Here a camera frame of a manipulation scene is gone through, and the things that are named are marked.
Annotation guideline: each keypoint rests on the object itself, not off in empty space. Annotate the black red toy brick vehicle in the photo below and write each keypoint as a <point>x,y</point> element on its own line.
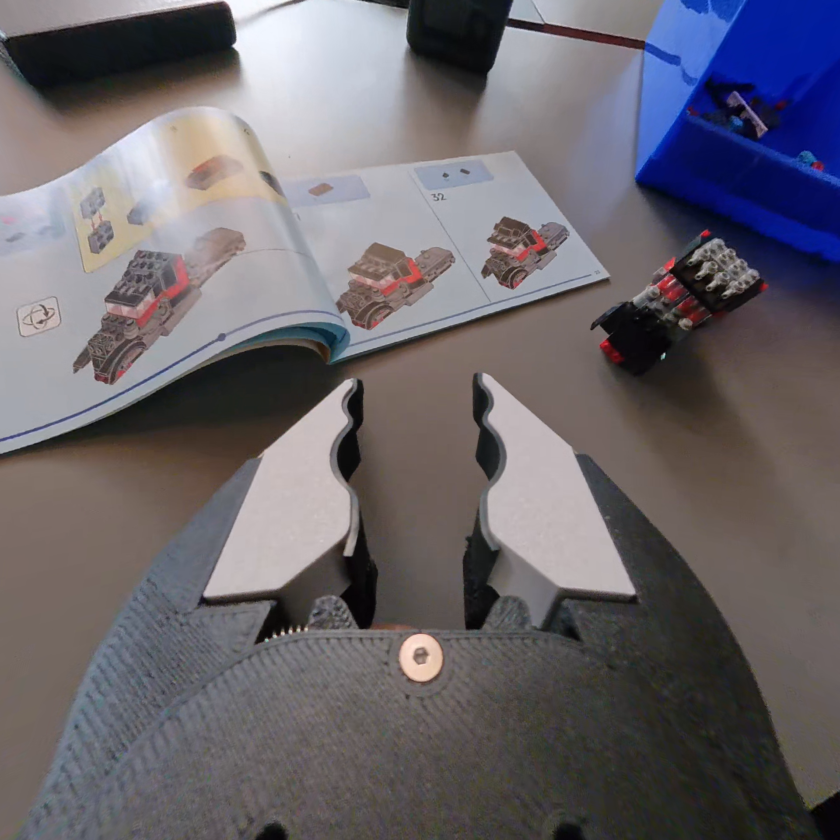
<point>656,321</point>

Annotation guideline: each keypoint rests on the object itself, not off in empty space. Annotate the black cube device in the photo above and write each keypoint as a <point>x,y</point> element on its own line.
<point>459,33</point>

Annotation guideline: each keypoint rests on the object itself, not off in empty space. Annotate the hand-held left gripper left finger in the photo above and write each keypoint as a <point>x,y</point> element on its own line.
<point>289,512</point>

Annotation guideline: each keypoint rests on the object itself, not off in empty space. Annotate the instruction booklet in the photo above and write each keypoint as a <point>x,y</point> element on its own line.
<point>426,229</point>

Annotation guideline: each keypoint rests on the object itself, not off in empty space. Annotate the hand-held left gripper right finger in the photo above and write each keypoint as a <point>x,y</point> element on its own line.
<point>551,518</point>

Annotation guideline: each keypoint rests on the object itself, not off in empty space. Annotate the black and teal toy bricks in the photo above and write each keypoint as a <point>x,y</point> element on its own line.
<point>741,115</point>

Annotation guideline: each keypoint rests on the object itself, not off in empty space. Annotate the long black box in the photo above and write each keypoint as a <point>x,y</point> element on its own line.
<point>118,39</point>

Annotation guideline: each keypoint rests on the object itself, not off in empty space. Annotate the blue bin with few bricks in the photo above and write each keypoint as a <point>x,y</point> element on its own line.
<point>722,197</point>

